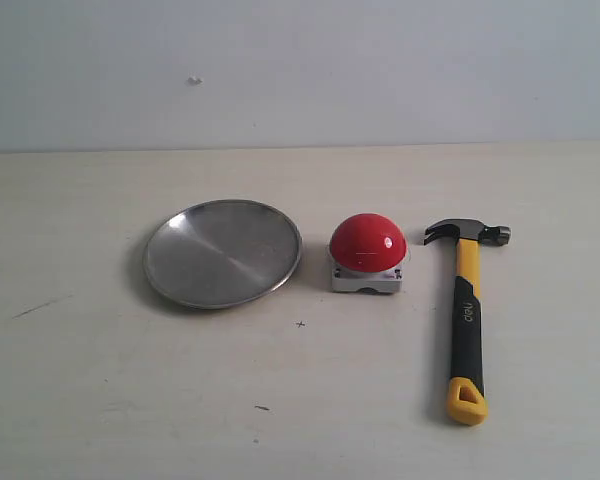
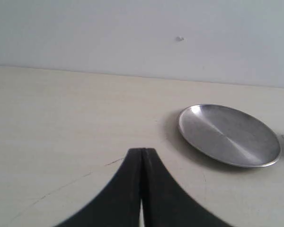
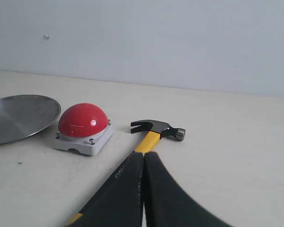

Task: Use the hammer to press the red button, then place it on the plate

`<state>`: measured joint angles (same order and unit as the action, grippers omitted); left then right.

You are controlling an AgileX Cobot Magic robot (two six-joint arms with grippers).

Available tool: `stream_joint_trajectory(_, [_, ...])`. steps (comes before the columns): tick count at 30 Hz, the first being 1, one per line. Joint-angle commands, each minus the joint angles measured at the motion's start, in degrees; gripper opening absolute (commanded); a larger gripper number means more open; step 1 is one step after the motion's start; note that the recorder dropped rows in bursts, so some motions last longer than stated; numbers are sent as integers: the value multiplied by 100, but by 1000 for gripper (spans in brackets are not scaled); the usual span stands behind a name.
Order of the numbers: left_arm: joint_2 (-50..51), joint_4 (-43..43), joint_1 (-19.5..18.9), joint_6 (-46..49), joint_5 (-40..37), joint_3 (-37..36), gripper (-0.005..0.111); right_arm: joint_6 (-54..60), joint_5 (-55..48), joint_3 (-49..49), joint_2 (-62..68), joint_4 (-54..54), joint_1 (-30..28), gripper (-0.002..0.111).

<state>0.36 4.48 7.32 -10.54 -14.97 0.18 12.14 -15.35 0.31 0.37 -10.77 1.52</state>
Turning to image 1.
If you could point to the round steel plate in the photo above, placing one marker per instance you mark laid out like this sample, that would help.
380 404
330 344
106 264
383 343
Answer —
222 253

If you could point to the red dome push button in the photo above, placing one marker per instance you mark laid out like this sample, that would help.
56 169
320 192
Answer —
368 252

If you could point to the yellow black claw hammer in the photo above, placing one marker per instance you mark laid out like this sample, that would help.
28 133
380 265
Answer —
465 399

